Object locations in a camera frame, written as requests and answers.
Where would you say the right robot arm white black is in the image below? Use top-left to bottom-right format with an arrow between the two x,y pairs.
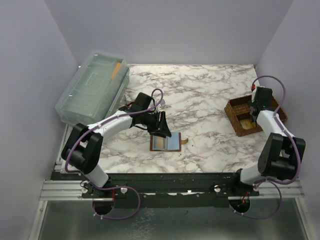
230,85 -> 306,196

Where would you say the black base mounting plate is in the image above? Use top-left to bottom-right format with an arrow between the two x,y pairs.
82,172 -> 259,209

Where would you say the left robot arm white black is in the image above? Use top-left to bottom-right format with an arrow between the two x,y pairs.
61,92 -> 172,198

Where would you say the clear plastic storage box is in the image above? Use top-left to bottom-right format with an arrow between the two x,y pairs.
55,50 -> 130,127

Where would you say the gold VIP credit card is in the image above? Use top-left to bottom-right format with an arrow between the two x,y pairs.
152,136 -> 167,151

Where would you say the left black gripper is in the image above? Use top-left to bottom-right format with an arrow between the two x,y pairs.
140,111 -> 172,139

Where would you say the brown leather card holder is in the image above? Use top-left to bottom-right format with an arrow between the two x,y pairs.
149,132 -> 189,152

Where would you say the brown woven wicker tray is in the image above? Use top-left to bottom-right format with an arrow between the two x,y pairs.
224,95 -> 278,137

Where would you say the orange pencil in box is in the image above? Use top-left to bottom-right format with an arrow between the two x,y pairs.
110,62 -> 122,80

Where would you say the aluminium rail frame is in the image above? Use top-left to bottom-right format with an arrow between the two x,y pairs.
29,162 -> 317,240

